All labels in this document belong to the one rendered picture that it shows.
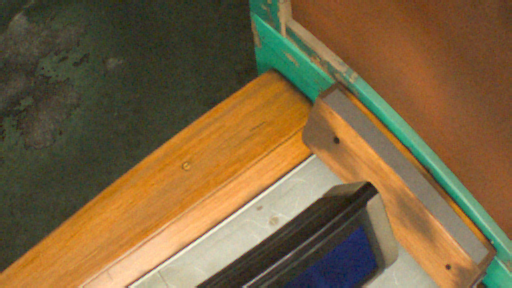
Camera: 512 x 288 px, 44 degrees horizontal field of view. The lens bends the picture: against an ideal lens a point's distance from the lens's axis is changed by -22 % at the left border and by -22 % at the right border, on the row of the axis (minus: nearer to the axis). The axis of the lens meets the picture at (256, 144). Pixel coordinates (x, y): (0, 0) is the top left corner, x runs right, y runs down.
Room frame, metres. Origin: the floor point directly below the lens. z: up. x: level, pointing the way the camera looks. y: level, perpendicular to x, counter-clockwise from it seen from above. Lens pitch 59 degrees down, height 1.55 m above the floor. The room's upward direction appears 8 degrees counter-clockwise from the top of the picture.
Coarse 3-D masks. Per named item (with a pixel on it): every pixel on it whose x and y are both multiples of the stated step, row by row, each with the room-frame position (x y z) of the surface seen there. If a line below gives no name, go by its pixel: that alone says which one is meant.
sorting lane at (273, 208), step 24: (312, 168) 0.45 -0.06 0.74; (264, 192) 0.43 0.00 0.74; (288, 192) 0.42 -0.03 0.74; (312, 192) 0.42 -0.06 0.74; (240, 216) 0.40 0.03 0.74; (264, 216) 0.40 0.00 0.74; (288, 216) 0.39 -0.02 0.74; (216, 240) 0.37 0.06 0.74; (240, 240) 0.37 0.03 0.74; (168, 264) 0.35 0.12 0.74; (192, 264) 0.35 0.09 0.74; (216, 264) 0.34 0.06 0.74; (408, 264) 0.30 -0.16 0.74
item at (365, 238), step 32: (352, 192) 0.22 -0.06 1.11; (288, 224) 0.23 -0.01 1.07; (320, 224) 0.20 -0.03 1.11; (352, 224) 0.20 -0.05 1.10; (384, 224) 0.20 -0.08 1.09; (256, 256) 0.20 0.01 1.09; (288, 256) 0.18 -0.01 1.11; (320, 256) 0.19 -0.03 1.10; (352, 256) 0.19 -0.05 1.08; (384, 256) 0.19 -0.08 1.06
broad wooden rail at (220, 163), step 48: (240, 96) 0.55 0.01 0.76; (288, 96) 0.54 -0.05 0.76; (192, 144) 0.49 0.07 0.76; (240, 144) 0.48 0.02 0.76; (288, 144) 0.47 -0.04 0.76; (144, 192) 0.44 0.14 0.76; (192, 192) 0.43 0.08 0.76; (240, 192) 0.43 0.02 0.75; (48, 240) 0.38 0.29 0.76; (96, 240) 0.38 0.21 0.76; (144, 240) 0.37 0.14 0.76; (192, 240) 0.38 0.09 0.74
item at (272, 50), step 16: (256, 16) 0.61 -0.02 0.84; (256, 32) 0.62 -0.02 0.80; (272, 32) 0.59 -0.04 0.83; (256, 48) 0.62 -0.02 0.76; (272, 48) 0.59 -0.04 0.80; (288, 48) 0.56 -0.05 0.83; (272, 64) 0.59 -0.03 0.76; (288, 64) 0.57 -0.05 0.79; (304, 64) 0.54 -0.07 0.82; (304, 80) 0.54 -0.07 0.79; (320, 80) 0.52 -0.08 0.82; (496, 256) 0.23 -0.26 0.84; (496, 272) 0.22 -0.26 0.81
